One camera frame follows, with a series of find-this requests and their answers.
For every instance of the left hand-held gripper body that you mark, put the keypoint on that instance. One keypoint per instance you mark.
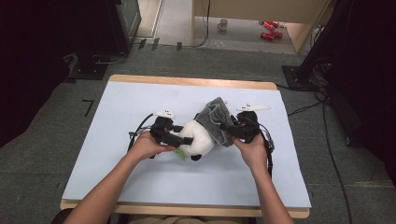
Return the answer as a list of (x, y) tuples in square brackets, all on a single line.
[(162, 130)]

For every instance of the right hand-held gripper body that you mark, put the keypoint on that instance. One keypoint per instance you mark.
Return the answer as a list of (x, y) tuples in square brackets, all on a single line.
[(247, 126)]

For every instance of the grey knitted cloth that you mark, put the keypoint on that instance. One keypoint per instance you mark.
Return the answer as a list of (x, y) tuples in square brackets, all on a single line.
[(214, 121)]

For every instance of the panda plush toy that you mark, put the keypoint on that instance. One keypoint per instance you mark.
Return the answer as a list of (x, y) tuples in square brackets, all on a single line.
[(199, 140)]

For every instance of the person's left hand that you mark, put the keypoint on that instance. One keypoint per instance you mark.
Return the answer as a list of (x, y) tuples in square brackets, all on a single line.
[(148, 147)]

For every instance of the person's right hand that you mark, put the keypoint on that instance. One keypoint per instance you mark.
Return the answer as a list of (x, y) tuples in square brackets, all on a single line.
[(253, 154)]

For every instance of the light blue table mat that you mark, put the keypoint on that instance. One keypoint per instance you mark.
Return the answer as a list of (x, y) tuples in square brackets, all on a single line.
[(174, 180)]

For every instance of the wooden table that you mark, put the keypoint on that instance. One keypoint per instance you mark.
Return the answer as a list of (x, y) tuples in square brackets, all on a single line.
[(193, 81)]

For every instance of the red can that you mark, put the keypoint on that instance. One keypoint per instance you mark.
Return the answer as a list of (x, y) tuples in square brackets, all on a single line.
[(268, 26), (278, 34), (275, 23), (267, 36)]

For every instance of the black stand base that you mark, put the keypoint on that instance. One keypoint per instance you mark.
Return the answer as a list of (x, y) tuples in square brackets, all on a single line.
[(88, 70)]

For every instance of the beige mug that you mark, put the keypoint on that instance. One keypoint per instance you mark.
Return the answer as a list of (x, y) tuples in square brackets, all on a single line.
[(222, 25)]

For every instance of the black metal stand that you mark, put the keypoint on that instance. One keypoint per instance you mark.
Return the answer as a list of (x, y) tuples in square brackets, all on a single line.
[(314, 53)]

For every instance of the wooden cabinet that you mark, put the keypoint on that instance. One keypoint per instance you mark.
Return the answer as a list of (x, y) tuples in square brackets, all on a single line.
[(261, 9)]

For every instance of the dark cabinet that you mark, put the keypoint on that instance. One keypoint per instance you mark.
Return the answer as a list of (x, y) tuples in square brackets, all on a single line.
[(124, 21)]

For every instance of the dark curtain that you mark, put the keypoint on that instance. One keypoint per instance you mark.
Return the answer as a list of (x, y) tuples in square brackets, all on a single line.
[(28, 62), (367, 77)]

